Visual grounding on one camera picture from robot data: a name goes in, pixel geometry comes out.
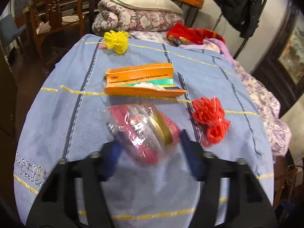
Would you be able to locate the clear pink snack package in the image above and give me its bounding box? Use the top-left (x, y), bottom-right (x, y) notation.
top-left (102, 104), bottom-right (181, 165)

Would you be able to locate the cream pillow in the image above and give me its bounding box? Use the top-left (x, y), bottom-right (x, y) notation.
top-left (110, 0), bottom-right (183, 14)

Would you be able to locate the blue chair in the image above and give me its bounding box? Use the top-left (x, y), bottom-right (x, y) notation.
top-left (1, 14), bottom-right (26, 58)

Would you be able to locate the floral folded quilt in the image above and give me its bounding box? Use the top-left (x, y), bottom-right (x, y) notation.
top-left (92, 0), bottom-right (184, 36)

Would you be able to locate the red yarn pompom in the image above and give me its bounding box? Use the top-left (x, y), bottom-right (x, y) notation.
top-left (191, 97), bottom-right (231, 147)

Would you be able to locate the yellow yarn pompom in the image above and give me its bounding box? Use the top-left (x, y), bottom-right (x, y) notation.
top-left (104, 30), bottom-right (129, 55)

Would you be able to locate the purple floral blanket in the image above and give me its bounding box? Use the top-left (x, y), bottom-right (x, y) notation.
top-left (234, 61), bottom-right (292, 161)

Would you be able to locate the black hanging jacket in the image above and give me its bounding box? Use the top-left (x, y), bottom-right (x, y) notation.
top-left (214, 0), bottom-right (262, 39)

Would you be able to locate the red blanket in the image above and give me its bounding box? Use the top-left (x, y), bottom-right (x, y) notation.
top-left (166, 23), bottom-right (226, 45)

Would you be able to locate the carved painted screen panel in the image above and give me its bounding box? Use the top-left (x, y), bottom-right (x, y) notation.
top-left (253, 0), bottom-right (303, 117)

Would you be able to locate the lilac garment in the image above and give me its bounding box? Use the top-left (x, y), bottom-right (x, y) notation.
top-left (178, 38), bottom-right (234, 65)

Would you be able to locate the wooden armchair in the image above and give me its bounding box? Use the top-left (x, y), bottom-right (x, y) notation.
top-left (28, 0), bottom-right (85, 61)

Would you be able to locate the orange medicine box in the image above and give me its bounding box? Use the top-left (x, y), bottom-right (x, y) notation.
top-left (105, 63), bottom-right (186, 98)

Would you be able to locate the blue striped bed sheet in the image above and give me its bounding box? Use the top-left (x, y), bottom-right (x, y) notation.
top-left (13, 35), bottom-right (276, 227)

